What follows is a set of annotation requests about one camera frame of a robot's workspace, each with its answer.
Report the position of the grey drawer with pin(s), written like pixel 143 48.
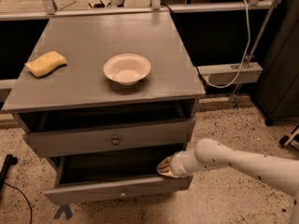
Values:
pixel 114 175
pixel 92 140

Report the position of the black caster wheel frame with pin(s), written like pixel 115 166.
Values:
pixel 286 141

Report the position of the grey wooden drawer cabinet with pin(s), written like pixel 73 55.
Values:
pixel 80 96

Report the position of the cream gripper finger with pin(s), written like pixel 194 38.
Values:
pixel 167 172
pixel 165 163

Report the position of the yellow sponge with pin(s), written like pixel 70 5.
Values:
pixel 46 63

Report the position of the slanted metal pole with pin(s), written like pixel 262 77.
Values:
pixel 247 59

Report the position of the grey top drawer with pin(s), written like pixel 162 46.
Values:
pixel 92 140

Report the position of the dark cabinet at right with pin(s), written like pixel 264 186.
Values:
pixel 277 91

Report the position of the white paper bowl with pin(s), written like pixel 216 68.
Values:
pixel 127 69

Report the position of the blue tape cross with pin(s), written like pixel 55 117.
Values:
pixel 64 210

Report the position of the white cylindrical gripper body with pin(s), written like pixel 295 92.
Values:
pixel 176 165

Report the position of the black stand foot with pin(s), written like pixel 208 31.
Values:
pixel 9 160

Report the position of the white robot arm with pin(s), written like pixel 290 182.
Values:
pixel 208 154

